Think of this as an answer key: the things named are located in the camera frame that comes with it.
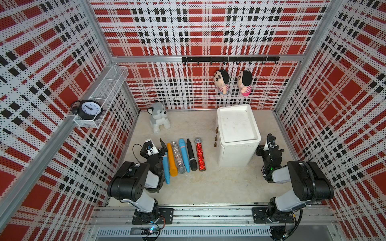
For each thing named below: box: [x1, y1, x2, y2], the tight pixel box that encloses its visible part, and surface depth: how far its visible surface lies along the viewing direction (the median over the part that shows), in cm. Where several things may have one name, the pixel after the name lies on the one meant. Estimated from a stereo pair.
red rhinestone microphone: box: [194, 137, 207, 172], surface depth 95 cm
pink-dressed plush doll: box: [237, 70, 253, 97], surface depth 97 cm
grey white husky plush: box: [146, 99, 172, 135], surface depth 101 cm
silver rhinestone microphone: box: [171, 141, 187, 174], surface depth 92 cm
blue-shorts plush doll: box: [213, 69, 230, 96], surface depth 95 cm
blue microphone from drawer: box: [178, 138, 191, 173], surface depth 95 cm
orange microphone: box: [166, 142, 178, 177], surface depth 92 cm
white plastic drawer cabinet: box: [214, 104, 262, 168], surface depth 82 cm
